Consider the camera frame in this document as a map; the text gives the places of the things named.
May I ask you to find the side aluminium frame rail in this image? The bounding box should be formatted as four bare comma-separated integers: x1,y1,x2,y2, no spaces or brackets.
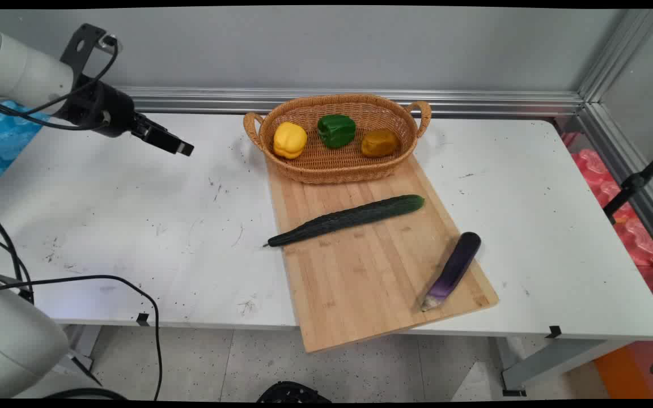
577,101,653,268

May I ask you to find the orange bell pepper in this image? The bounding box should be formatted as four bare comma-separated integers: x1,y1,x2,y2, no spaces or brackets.
361,128,401,159

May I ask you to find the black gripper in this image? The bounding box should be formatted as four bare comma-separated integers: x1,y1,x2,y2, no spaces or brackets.
54,78,194,157

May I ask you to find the black tripod stand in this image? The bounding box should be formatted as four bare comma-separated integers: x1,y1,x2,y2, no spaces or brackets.
603,142,653,225

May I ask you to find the upright aluminium frame post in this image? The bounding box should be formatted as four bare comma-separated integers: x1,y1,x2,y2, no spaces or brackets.
578,8,653,104

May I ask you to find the long horizontal aluminium rail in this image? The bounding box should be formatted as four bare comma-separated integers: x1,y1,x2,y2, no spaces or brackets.
116,86,586,119

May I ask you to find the pink bubble wrap sheet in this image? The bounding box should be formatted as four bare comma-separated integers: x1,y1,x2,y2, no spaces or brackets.
560,132,653,346

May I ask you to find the bright yellow bell pepper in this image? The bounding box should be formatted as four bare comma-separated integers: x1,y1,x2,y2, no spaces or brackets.
273,121,308,160

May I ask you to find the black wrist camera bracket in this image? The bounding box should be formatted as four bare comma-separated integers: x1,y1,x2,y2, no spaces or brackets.
59,23,124,81

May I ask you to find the green bell pepper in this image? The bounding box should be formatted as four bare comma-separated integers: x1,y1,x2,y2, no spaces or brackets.
317,114,357,150

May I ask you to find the blue bubble wrap sheet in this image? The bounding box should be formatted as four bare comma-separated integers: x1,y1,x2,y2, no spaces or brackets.
0,100,50,197

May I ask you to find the long dark green cucumber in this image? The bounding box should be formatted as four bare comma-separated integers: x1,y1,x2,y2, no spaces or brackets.
262,194,426,249

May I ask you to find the bamboo cutting board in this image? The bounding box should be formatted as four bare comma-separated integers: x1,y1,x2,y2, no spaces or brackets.
265,152,500,354

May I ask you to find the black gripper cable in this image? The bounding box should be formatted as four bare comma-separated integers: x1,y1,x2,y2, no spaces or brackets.
0,96,106,131

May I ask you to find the long black floor cable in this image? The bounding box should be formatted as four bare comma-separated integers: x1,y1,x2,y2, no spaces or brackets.
0,275,163,401

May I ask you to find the black round object on floor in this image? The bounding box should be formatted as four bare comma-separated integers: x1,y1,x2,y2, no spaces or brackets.
256,381,333,403

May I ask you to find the black cable near arm base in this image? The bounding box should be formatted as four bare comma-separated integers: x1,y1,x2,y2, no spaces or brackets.
0,203,35,304

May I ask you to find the grey metal table leg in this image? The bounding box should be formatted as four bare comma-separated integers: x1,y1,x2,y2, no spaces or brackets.
495,337,636,398
61,324,105,387

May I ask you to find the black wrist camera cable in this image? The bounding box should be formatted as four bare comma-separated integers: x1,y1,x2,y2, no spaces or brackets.
12,37,120,117

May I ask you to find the woven wicker basket with handles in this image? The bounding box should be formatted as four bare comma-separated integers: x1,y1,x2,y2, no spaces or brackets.
243,93,432,185

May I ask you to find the purple eggplant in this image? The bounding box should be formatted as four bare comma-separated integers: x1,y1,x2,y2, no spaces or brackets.
420,231,482,313

